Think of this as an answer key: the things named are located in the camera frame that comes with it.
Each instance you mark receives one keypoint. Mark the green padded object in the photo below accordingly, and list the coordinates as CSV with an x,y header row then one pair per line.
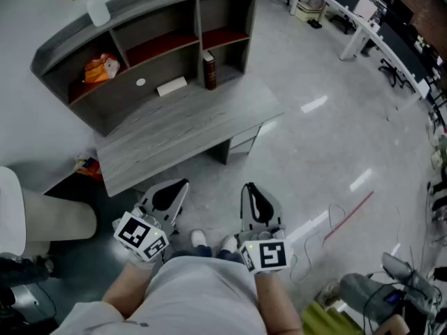
x,y
324,321

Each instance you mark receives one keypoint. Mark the pale vase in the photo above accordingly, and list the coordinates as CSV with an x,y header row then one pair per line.
x,y
97,10

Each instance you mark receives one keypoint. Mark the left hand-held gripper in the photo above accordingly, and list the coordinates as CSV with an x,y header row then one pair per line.
x,y
139,237

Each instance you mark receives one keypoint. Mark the person's white shirt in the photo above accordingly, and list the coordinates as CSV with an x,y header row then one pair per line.
x,y
199,298

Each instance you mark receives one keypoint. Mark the orange snack bag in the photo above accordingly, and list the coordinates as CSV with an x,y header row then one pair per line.
x,y
99,69

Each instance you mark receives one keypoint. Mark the person's left forearm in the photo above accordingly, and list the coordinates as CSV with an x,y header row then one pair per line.
x,y
127,288

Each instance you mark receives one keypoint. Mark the long white office desk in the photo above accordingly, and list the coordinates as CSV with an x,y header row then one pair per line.
x,y
363,26

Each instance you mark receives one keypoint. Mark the person's white shoe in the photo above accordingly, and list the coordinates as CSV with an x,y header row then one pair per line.
x,y
199,237
229,243

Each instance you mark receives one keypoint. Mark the person's dark trousers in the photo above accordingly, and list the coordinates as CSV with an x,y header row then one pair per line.
x,y
204,251

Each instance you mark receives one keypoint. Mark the beige round chair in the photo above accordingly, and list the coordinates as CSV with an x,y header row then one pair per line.
x,y
52,215

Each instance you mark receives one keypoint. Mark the beige storage box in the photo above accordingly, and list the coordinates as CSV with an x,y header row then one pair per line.
x,y
309,12

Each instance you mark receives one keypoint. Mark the grey wooden desk with hutch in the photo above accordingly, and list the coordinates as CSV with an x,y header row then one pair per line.
x,y
157,68

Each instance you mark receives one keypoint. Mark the person's white right shoe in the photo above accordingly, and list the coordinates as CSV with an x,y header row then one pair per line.
x,y
229,243

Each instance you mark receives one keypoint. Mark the pair of black shoes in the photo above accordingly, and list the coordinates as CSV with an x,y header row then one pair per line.
x,y
315,24

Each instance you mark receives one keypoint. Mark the white rectangular box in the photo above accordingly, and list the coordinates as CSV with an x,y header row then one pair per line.
x,y
172,86

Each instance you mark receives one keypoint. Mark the black gear pile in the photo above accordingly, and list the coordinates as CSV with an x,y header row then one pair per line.
x,y
21,291

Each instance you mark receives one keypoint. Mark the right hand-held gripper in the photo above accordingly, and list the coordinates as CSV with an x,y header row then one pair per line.
x,y
269,255

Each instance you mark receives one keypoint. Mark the person's white left shoe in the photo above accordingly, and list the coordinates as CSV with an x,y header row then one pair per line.
x,y
199,237

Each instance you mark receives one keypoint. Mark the dark brown book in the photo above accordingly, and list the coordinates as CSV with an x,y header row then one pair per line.
x,y
210,70

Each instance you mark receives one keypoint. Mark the person's right forearm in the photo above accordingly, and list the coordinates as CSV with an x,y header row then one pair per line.
x,y
276,305

